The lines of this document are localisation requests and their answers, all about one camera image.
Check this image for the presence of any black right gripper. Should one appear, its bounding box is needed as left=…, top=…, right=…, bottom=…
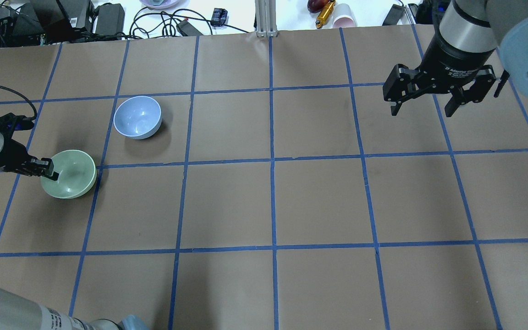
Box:
left=383, top=35, right=496, bottom=118

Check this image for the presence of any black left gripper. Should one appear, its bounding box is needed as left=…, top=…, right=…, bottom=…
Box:
left=0, top=138, right=59, bottom=181

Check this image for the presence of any green bowl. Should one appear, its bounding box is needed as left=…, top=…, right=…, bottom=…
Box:
left=40, top=149, right=97, bottom=200

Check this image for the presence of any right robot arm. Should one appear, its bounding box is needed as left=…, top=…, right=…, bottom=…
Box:
left=383, top=0, right=528, bottom=117

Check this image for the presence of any blue bowl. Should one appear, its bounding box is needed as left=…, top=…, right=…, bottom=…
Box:
left=113, top=96, right=163, bottom=140

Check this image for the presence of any pink plastic cup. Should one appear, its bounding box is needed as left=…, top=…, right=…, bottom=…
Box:
left=331, top=3, right=358, bottom=28

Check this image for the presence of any gold metal tool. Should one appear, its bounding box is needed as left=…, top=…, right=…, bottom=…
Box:
left=315, top=0, right=336, bottom=29

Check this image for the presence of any red brown toy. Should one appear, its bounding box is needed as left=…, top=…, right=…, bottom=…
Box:
left=307, top=0, right=329, bottom=13

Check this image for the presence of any black power adapter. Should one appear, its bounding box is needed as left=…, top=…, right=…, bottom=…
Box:
left=94, top=3, right=125, bottom=39

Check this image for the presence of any purple plate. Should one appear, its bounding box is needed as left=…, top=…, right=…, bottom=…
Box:
left=139, top=0, right=181, bottom=9

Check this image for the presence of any small blue black device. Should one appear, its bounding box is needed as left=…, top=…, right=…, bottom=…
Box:
left=210, top=8, right=228, bottom=28

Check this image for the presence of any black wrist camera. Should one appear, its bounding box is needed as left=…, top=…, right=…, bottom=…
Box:
left=0, top=113, right=35, bottom=138

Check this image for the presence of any black camera cable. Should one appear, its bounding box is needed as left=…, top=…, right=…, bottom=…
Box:
left=0, top=82, right=38, bottom=121

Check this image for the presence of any aluminium frame post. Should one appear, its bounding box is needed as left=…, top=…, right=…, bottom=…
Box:
left=255, top=0, right=278, bottom=38

